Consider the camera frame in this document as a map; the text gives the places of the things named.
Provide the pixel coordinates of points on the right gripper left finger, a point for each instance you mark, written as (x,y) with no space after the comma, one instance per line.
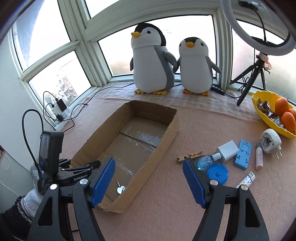
(52,221)

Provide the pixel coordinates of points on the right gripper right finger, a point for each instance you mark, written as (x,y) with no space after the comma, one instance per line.
(245,221)

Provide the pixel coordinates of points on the patterned lighter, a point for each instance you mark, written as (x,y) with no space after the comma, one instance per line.
(247,180)

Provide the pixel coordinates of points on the blue round tape measure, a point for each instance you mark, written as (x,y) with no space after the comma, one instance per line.
(218,172)

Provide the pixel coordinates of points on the blue glass bottle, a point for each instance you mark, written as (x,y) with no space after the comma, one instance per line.
(204,162)

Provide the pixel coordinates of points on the white plug-in device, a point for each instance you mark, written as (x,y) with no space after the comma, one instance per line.
(270,142)

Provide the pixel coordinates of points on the wooden clothespin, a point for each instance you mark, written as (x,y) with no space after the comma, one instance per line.
(191,156)

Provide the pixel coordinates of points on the white gloved left hand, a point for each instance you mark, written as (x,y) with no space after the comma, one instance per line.
(31,202)

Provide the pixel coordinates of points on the silver key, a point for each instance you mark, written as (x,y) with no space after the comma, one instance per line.
(120,188)

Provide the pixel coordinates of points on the white power strip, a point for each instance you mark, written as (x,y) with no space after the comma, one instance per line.
(60,114)

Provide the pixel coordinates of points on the blue plastic stand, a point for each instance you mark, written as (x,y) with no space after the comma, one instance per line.
(243,156)

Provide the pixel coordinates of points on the black power adapter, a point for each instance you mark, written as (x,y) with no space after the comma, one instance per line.
(61,104)

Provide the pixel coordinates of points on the white usb charger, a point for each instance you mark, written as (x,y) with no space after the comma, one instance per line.
(227,151)

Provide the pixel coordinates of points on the cardboard box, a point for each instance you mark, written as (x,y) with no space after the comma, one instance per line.
(137,135)

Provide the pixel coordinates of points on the orange fruit lower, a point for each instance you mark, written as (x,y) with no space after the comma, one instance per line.
(288,121)

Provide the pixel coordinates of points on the orange fruit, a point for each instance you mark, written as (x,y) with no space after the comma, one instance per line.
(293,112)
(281,106)
(288,121)

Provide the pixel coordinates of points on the wrapped candies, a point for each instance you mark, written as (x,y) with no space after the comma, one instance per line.
(265,108)

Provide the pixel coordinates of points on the orange fruit upper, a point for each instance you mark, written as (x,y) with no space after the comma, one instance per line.
(281,106)

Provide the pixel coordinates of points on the yellow fruit bowl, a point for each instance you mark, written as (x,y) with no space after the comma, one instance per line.
(271,97)

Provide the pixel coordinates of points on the large penguin plush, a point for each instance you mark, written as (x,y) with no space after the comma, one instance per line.
(152,64)

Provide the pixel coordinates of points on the black tripod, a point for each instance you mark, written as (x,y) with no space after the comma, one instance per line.
(255,69)

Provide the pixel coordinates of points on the small penguin plush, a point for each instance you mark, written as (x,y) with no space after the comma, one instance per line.
(196,68)

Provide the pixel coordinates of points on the black phone on mount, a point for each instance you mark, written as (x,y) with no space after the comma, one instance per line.
(50,150)

